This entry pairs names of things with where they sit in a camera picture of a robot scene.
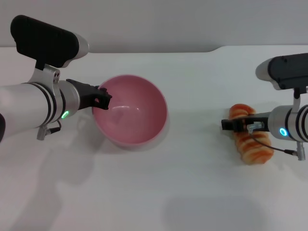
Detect right wrist camera black silver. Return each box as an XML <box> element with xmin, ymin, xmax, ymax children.
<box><xmin>255</xmin><ymin>53</ymin><xmax>308</xmax><ymax>114</ymax></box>

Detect orange ridged toy bread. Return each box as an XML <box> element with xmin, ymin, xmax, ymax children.
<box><xmin>228</xmin><ymin>103</ymin><xmax>275</xmax><ymax>166</ymax></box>

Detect pink plastic bowl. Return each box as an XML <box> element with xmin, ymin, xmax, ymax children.
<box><xmin>91</xmin><ymin>75</ymin><xmax>168</xmax><ymax>148</ymax></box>

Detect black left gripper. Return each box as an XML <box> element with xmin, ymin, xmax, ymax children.
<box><xmin>66</xmin><ymin>78</ymin><xmax>113</xmax><ymax>111</ymax></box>

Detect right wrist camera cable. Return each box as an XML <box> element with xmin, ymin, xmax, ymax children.
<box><xmin>247</xmin><ymin>122</ymin><xmax>307</xmax><ymax>161</ymax></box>

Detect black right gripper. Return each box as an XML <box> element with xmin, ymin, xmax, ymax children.
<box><xmin>221</xmin><ymin>112</ymin><xmax>270</xmax><ymax>133</ymax></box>

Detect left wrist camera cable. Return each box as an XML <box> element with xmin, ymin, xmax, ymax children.
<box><xmin>36</xmin><ymin>119</ymin><xmax>62</xmax><ymax>141</ymax></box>

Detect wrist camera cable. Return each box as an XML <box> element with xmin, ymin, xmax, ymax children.
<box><xmin>36</xmin><ymin>119</ymin><xmax>62</xmax><ymax>141</ymax></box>
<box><xmin>247</xmin><ymin>122</ymin><xmax>307</xmax><ymax>161</ymax></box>

